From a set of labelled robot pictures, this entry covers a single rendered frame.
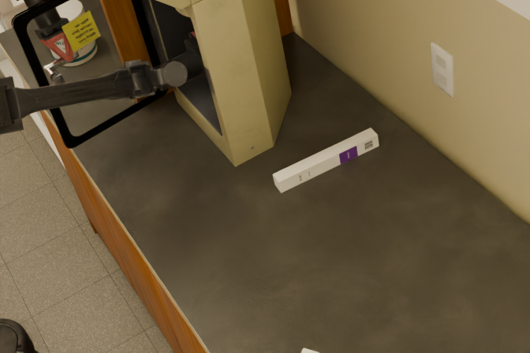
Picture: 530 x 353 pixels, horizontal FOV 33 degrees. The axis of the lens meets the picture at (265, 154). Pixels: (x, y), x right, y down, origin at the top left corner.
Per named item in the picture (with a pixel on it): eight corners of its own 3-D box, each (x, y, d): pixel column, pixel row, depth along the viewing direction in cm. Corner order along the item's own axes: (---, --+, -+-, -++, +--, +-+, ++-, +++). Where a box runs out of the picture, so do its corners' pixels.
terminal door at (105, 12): (169, 92, 232) (128, -41, 205) (68, 151, 221) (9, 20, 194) (168, 91, 232) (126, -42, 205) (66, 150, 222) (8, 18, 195)
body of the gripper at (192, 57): (190, 36, 210) (162, 50, 208) (210, 56, 203) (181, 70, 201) (196, 58, 214) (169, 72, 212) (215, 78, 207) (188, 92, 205)
